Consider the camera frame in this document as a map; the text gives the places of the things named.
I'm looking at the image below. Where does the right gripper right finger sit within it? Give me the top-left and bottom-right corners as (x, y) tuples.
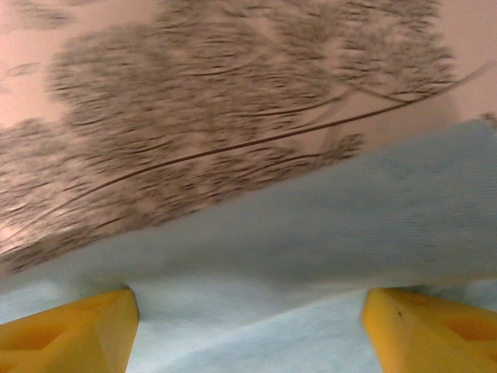
(360, 287), (497, 373)

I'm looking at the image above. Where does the floral tablecloth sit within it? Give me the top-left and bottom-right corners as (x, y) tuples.
(0, 0), (497, 281)

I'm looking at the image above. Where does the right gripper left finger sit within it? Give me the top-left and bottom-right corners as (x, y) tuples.
(0, 288), (140, 373)

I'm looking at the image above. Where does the light blue printed t-shirt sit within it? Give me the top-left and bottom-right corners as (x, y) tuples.
(0, 118), (497, 373)

